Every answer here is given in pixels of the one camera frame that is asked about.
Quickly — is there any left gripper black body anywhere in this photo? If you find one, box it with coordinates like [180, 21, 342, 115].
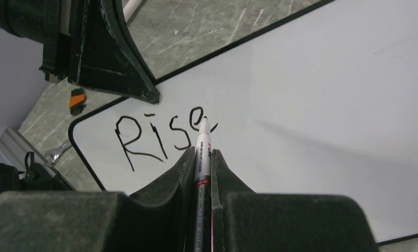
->
[0, 0, 45, 43]

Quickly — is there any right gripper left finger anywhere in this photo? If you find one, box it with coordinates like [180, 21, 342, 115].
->
[0, 148, 195, 251]

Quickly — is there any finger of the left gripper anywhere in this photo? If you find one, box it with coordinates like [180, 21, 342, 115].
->
[39, 1, 71, 83]
[68, 1, 160, 104]

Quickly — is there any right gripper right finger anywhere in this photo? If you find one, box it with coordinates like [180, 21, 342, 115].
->
[211, 150, 379, 251]

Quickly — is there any white whiteboard marker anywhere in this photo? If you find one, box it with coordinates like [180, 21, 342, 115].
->
[192, 117, 212, 251]

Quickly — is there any white whiteboard black frame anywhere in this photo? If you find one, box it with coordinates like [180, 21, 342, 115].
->
[69, 1, 418, 242]

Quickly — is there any orange black hex key set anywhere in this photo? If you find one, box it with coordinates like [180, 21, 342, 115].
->
[69, 88, 87, 116]

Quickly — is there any silver combination wrench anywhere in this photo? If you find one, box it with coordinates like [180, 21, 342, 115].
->
[44, 140, 72, 166]

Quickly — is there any white PVC pipe frame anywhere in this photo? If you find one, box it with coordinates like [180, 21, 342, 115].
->
[123, 0, 143, 22]

